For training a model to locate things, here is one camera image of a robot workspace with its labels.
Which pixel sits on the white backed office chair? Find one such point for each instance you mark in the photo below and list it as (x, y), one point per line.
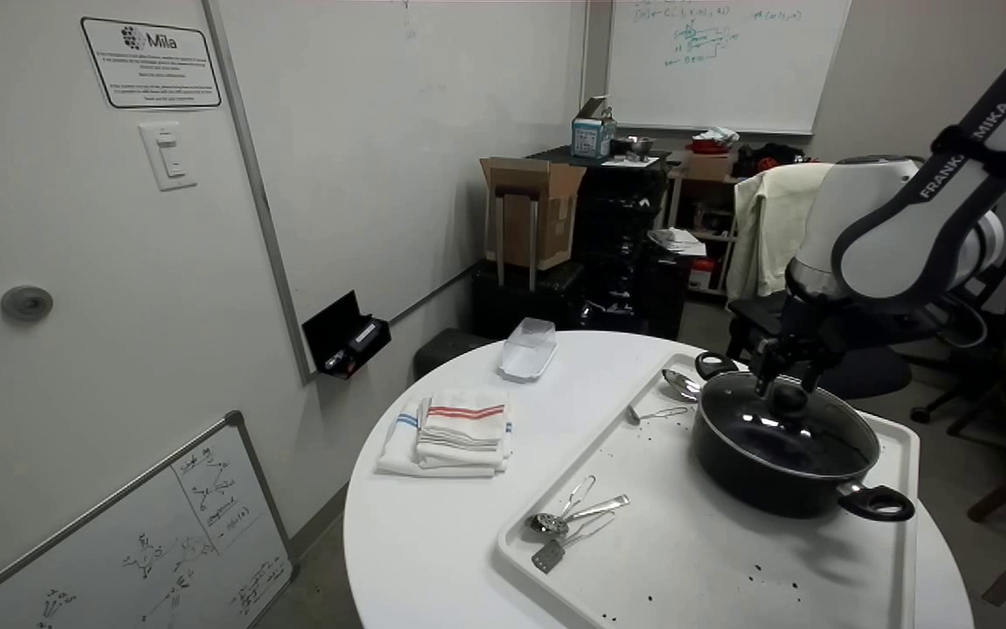
(848, 197)

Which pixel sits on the black marker holder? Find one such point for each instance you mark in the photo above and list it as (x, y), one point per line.
(346, 338)

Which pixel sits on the white light switch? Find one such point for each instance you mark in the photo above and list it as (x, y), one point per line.
(170, 157)

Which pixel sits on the small whiteboard leaning on wall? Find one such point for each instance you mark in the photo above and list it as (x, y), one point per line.
(166, 546)

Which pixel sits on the white plastic tray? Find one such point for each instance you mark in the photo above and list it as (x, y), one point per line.
(689, 554)

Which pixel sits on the large wall whiteboard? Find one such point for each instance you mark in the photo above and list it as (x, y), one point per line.
(410, 150)

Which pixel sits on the blue tissue box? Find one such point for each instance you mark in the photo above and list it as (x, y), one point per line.
(592, 134)

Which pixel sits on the clear plastic lidded container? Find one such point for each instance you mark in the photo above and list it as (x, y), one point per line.
(528, 346)

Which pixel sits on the brown cardboard box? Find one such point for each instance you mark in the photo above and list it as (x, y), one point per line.
(533, 212)

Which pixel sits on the white wall sign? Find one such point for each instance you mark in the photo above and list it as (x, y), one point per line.
(153, 61)

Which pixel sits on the folded white striped towel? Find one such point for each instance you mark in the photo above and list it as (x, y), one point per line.
(456, 437)

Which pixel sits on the small single silver measuring spoon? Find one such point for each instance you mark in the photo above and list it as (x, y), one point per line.
(640, 414)

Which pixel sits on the black cabinet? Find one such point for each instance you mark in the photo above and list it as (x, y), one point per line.
(626, 246)

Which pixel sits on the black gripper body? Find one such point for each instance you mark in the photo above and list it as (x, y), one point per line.
(791, 352)

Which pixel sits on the large silver serving spoon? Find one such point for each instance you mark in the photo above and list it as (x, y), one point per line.
(680, 382)

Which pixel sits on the glass pot lid black knob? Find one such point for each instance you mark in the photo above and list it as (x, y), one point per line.
(804, 431)

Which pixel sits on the cream cloth on chair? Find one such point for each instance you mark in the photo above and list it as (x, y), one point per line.
(765, 227)

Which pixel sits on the large black box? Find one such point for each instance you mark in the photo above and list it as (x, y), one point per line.
(521, 303)

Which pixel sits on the whiteboard with green writing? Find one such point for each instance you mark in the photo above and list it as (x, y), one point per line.
(723, 58)

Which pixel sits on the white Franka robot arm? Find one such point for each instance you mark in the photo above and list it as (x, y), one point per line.
(935, 220)

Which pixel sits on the round grey wall stopper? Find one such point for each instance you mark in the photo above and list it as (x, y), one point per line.
(27, 305)

